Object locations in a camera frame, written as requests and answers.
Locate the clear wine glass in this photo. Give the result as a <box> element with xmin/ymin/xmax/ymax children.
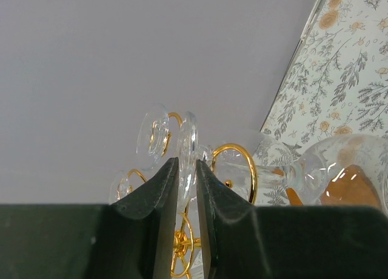
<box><xmin>176</xmin><ymin>112</ymin><xmax>387</xmax><ymax>213</ymax></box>
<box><xmin>109</xmin><ymin>171</ymin><xmax>133</xmax><ymax>204</ymax></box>
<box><xmin>136</xmin><ymin>103</ymin><xmax>182</xmax><ymax>171</ymax></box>

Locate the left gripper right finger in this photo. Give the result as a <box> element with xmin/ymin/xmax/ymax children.
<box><xmin>196</xmin><ymin>161</ymin><xmax>387</xmax><ymax>278</ymax></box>

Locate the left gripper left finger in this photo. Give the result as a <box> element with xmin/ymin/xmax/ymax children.
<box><xmin>1</xmin><ymin>158</ymin><xmax>179</xmax><ymax>278</ymax></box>

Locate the gold wire wine glass rack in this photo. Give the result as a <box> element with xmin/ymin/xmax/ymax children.
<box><xmin>125</xmin><ymin>112</ymin><xmax>380</xmax><ymax>278</ymax></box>

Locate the floral patterned table mat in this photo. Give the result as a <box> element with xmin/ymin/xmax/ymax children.
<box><xmin>258</xmin><ymin>0</ymin><xmax>387</xmax><ymax>205</ymax></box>

